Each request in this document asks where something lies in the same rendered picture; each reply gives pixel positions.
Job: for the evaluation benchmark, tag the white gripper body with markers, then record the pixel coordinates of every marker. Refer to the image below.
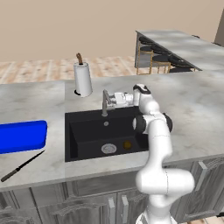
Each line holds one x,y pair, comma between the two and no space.
119,98

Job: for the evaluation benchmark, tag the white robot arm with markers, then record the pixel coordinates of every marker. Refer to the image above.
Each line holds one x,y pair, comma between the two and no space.
159,145

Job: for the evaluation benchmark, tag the grey metal sink faucet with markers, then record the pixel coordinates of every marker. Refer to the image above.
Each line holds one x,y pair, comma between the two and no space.
104,105

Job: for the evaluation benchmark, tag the small brown round produce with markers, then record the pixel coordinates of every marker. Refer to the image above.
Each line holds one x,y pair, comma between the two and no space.
127,145

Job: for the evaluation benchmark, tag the black kitchen sink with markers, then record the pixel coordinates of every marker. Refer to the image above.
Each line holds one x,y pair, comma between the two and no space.
87,134

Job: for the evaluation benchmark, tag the silver sink drain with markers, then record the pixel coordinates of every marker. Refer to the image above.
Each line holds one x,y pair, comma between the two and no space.
108,148

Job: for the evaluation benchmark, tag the grey panel under sink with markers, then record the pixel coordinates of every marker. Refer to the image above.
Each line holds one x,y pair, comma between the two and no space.
102,182

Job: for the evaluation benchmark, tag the white paper towel roll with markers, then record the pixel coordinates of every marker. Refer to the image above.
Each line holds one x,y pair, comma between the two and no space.
83,80

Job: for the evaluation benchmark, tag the black stool with gold legs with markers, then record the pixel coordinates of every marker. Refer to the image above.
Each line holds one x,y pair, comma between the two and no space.
161,59
180,65
145,46

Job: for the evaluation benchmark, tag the grey marble island counter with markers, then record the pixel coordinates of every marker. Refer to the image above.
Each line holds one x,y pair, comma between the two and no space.
186,49

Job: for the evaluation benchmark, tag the grey cupboard door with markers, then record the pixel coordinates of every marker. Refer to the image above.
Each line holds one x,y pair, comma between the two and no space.
134,208
211,189
75,208
17,208

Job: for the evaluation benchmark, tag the black kitchen knife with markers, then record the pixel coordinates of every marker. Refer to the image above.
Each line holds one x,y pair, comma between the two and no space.
20,167

